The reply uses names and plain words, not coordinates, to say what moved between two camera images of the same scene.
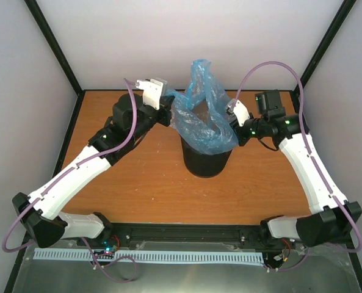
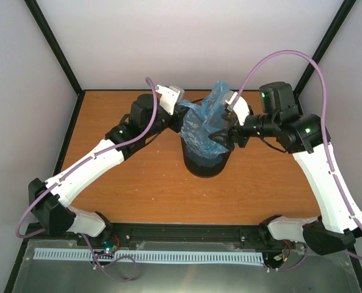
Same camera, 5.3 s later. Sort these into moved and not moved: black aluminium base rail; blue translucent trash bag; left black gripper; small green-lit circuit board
Moved: blue translucent trash bag; left black gripper
Not moved: small green-lit circuit board; black aluminium base rail
